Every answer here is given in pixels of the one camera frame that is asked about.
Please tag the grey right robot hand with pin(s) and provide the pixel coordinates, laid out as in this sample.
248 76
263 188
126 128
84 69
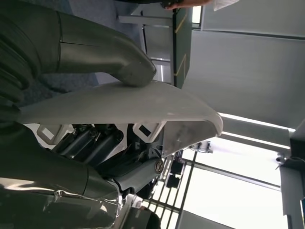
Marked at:
95 47

